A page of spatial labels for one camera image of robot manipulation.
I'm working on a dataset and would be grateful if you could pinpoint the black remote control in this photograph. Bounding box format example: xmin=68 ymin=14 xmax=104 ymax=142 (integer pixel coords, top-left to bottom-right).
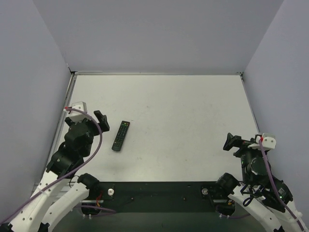
xmin=112 ymin=121 xmax=130 ymax=152

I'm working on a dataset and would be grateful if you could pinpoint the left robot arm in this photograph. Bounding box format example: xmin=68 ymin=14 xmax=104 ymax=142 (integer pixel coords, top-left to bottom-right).
xmin=0 ymin=107 xmax=110 ymax=232

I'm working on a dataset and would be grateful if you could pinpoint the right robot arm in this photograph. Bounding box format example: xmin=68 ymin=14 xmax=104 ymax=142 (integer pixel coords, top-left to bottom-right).
xmin=216 ymin=133 xmax=308 ymax=232

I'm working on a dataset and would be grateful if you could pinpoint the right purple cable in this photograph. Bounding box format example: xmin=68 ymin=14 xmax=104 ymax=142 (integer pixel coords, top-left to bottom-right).
xmin=226 ymin=139 xmax=306 ymax=232

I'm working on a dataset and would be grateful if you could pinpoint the purple cable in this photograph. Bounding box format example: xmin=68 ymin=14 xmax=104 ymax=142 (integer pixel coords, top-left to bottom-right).
xmin=226 ymin=139 xmax=306 ymax=232
xmin=0 ymin=108 xmax=118 ymax=225

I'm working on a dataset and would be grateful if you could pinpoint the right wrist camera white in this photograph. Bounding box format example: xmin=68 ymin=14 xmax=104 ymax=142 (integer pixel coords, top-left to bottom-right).
xmin=249 ymin=133 xmax=277 ymax=150

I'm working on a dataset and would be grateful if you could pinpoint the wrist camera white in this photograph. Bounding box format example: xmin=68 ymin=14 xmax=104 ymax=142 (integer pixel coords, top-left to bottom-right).
xmin=249 ymin=133 xmax=277 ymax=150
xmin=63 ymin=101 xmax=87 ymax=123

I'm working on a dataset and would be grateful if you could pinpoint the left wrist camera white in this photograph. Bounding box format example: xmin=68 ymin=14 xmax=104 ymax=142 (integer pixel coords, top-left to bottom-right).
xmin=63 ymin=101 xmax=87 ymax=123

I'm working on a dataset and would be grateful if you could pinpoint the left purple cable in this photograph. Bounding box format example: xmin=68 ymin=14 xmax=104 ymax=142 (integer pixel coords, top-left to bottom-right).
xmin=0 ymin=108 xmax=118 ymax=225

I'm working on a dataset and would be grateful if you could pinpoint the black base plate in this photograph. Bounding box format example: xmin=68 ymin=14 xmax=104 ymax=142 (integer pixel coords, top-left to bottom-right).
xmin=86 ymin=181 xmax=236 ymax=215

